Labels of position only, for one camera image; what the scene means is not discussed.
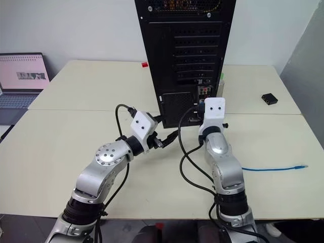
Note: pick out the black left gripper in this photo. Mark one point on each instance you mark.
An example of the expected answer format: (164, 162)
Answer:
(153, 141)

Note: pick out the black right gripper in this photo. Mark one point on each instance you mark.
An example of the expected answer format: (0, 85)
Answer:
(198, 108)

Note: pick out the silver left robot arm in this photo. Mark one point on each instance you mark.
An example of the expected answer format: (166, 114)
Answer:
(101, 172)

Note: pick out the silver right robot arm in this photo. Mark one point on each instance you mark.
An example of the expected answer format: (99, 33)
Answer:
(225, 164)

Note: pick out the black computer tower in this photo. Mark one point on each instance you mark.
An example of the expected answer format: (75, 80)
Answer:
(184, 50)

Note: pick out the green capped grey tube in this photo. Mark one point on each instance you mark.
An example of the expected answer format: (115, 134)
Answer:
(222, 84)

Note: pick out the small red block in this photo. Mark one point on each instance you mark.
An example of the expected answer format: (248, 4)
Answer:
(144, 64)

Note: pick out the small black adapter box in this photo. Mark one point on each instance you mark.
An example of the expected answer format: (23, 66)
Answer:
(269, 98)

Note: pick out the grey partition panel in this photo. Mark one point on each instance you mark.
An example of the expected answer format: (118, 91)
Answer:
(306, 76)

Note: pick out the white shoe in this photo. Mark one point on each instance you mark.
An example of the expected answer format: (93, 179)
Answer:
(273, 229)

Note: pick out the open grey laptop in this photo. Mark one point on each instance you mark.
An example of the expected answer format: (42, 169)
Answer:
(20, 83)

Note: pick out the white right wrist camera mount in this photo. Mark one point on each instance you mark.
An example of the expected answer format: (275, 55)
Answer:
(214, 111)

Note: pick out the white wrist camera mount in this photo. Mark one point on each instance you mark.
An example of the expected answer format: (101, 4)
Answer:
(214, 111)
(141, 124)

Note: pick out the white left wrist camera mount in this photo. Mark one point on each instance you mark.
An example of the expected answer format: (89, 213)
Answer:
(141, 124)

